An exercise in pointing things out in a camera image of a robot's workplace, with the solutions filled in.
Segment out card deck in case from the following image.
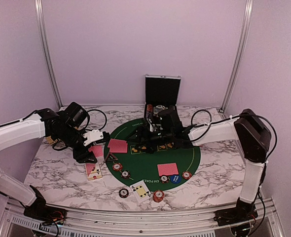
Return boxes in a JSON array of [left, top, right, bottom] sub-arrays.
[[153, 105, 167, 114]]

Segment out playing card box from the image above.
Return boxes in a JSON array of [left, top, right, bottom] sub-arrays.
[[85, 162, 102, 181]]

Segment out four of clubs card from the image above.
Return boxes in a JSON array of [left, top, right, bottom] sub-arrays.
[[129, 180, 152, 202]]

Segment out black 100 chips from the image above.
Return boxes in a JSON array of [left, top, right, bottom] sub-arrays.
[[121, 170, 130, 179], [159, 175, 170, 184]]

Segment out aluminium poker chip case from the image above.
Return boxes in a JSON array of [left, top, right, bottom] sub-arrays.
[[144, 74, 182, 124]]

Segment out red yellow 5 chip stack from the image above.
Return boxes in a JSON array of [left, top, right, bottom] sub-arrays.
[[153, 190, 165, 202]]

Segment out aluminium frame post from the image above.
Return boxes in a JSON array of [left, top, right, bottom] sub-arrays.
[[220, 0, 254, 113], [35, 0, 63, 108]]

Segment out red 5 chips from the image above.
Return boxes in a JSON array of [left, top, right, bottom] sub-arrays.
[[182, 171, 192, 180], [112, 163, 123, 171]]

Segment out woven bamboo basket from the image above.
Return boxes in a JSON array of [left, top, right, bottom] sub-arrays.
[[46, 137, 58, 145]]

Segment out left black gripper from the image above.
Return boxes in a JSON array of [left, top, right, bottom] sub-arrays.
[[55, 124, 97, 163]]

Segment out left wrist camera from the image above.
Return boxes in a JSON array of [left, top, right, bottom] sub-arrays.
[[83, 129, 104, 146]]

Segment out front aluminium rail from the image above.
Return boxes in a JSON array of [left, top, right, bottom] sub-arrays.
[[0, 199, 284, 237]]

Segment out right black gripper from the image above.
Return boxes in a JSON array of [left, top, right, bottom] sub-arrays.
[[125, 125, 174, 154]]

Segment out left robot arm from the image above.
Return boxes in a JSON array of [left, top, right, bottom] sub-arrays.
[[0, 102, 110, 224]]

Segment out blue small blind button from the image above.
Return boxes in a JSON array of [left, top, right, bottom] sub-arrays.
[[170, 175, 182, 184]]

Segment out black red 100 chip stack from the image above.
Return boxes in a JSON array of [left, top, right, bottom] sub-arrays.
[[119, 188, 129, 198]]

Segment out left chip row in case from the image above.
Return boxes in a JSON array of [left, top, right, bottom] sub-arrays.
[[145, 104, 153, 120]]

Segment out round green poker mat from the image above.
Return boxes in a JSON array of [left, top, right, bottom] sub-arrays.
[[103, 117, 201, 192]]

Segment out right aluminium frame post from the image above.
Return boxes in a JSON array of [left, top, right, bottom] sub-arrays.
[[220, 0, 254, 113]]

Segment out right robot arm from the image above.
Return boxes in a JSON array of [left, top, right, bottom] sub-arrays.
[[126, 108, 277, 226]]

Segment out red playing card deck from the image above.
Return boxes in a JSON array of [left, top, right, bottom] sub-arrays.
[[88, 145, 104, 158]]

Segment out left aluminium frame post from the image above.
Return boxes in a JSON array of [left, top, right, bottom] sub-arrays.
[[35, 0, 63, 108]]

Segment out red card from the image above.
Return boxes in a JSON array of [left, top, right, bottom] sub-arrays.
[[157, 163, 179, 176], [107, 138, 127, 148], [109, 144, 128, 154]]

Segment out triangular black red dealer button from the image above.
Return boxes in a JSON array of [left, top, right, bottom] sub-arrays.
[[104, 152, 118, 162]]

